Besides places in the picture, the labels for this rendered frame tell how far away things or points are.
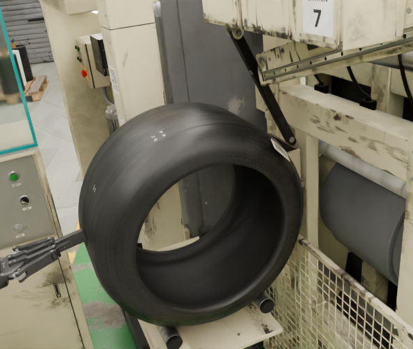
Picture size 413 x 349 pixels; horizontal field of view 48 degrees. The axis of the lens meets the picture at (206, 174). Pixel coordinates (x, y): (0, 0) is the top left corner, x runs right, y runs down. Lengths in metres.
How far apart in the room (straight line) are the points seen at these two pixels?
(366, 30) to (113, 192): 0.60
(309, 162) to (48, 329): 1.21
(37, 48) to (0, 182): 9.19
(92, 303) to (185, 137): 2.04
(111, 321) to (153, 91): 1.71
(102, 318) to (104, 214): 1.82
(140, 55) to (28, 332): 1.21
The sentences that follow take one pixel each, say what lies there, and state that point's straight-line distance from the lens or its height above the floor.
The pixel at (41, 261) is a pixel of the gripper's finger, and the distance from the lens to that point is 1.14.
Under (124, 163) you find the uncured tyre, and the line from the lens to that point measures 1.06.
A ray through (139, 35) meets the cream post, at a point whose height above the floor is 1.63.
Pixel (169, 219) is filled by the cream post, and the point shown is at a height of 1.05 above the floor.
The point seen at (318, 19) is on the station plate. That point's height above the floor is 1.69.
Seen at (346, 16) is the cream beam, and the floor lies 1.70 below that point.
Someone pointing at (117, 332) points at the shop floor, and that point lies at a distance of 2.73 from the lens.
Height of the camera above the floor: 1.82
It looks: 25 degrees down
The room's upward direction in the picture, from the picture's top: 6 degrees counter-clockwise
